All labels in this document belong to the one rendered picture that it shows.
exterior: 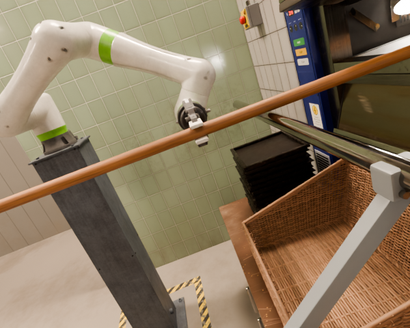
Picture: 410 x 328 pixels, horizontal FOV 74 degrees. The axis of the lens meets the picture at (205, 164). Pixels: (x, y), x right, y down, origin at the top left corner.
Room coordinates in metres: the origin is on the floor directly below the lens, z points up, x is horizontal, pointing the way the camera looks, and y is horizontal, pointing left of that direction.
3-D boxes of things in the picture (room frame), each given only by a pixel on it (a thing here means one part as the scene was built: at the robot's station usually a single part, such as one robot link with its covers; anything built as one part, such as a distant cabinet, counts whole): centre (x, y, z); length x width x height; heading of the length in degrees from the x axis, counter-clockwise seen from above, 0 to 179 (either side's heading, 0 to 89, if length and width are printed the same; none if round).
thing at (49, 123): (1.25, 0.59, 1.36); 0.16 x 0.13 x 0.19; 157
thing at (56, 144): (1.32, 0.59, 1.23); 0.26 x 0.15 x 0.06; 3
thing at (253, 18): (1.55, -0.50, 1.46); 0.10 x 0.07 x 0.10; 1
